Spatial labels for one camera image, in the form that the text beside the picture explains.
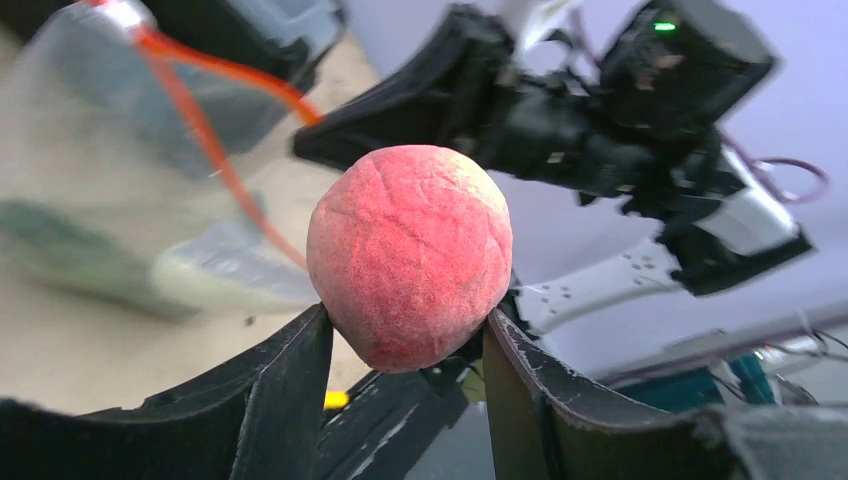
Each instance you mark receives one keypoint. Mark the yellow handled screwdriver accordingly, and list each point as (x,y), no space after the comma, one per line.
(336,400)

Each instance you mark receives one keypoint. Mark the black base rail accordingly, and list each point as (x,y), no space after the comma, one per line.
(429,425)

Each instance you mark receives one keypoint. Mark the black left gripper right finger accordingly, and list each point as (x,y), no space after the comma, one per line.
(547,421)

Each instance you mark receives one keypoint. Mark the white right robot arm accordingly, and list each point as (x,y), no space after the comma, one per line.
(701,256)

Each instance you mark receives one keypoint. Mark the black toolbox clear lids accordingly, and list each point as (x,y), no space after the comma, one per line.
(286,39)

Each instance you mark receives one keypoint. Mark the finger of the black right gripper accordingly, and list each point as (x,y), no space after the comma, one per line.
(441,96)

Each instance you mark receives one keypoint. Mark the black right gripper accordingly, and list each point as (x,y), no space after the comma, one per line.
(647,128)

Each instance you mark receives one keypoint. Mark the pink peach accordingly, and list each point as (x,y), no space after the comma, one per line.
(409,250)

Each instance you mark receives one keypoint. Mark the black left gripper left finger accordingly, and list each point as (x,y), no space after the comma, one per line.
(256,416)

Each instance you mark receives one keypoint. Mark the clear zip bag orange zipper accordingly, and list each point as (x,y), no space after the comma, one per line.
(106,190)

